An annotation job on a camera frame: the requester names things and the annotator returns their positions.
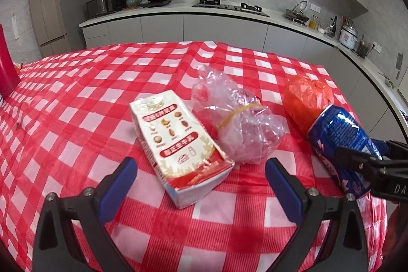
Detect utensil holder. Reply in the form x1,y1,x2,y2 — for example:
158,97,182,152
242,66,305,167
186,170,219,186
356,39,373,59

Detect kitchen cleaver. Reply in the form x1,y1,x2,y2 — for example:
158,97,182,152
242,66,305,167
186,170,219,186
396,53,403,80

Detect orange plastic bag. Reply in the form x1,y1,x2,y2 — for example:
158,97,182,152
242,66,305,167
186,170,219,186
282,75,334,136

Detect person's right hand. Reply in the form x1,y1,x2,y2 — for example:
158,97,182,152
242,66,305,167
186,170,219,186
382,203,407,257

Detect gas stove top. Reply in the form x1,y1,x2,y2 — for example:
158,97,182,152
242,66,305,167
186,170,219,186
192,0,269,17

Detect blue soda can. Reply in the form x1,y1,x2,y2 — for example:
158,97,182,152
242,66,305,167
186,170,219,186
307,105,383,198

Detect clear plastic bag bundle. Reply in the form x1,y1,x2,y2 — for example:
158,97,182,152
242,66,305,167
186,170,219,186
192,65,288,164

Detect white rice cooker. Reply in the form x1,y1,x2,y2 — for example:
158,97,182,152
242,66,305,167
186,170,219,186
339,25,358,50

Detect lower kitchen cabinets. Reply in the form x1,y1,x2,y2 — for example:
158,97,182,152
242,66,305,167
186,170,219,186
79,11,407,141

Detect beige refrigerator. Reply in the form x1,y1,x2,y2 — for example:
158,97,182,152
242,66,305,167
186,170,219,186
29,0,90,58

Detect red thermos bottle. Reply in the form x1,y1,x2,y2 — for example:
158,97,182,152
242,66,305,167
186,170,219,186
0,25,20,99

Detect white red milk carton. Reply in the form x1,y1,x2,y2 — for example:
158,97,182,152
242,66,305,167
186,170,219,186
130,90,234,209

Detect dark glass bottle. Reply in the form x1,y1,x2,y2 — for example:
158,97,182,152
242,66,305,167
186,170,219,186
328,16,337,37

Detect black microwave oven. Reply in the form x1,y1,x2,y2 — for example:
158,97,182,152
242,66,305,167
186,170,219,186
86,0,126,19

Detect kettle on stand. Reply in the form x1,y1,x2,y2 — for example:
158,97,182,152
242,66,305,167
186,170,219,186
284,0,309,25

